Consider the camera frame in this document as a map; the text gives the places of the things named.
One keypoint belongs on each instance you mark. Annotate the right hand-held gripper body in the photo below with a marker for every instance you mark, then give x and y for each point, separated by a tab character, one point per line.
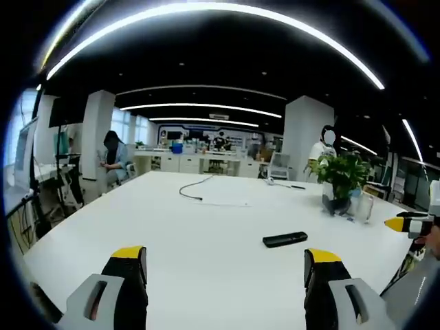
435	197

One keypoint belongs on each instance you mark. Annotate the black wall screen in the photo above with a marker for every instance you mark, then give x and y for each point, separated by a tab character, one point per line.
58	111

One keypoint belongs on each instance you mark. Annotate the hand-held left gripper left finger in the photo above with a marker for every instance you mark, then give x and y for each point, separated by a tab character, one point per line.
127	295

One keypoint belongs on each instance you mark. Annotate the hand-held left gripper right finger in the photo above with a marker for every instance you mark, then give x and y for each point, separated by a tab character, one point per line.
321	292

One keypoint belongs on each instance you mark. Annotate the white counter cabinet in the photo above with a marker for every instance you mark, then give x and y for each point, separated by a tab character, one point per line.
192	163

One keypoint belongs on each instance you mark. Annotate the grey mesh office chair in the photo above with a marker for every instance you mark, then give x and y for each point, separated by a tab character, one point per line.
417	292

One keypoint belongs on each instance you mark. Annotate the blue box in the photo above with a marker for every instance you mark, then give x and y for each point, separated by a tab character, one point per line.
177	148

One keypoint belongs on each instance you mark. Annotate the long ceiling light strip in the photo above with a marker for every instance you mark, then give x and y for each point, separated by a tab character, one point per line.
223	8

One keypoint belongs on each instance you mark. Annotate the black equipment stand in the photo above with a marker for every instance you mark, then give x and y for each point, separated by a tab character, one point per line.
63	172

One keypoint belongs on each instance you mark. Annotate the green potted plant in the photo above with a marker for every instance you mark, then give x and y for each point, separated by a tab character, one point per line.
340	175

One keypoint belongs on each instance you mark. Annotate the small white object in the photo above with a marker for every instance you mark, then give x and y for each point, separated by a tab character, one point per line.
270	181

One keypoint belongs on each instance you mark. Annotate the person's right hand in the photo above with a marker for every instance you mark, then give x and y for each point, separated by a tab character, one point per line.
434	242

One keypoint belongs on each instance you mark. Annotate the black pen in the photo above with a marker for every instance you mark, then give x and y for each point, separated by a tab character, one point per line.
297	187

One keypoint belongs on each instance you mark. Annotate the white office chair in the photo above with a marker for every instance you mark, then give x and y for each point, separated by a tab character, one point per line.
280	165

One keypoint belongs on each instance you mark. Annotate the clear glass cup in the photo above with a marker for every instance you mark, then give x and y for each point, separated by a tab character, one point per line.
364	208

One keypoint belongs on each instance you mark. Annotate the black remote control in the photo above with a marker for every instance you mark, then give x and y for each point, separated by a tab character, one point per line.
285	239

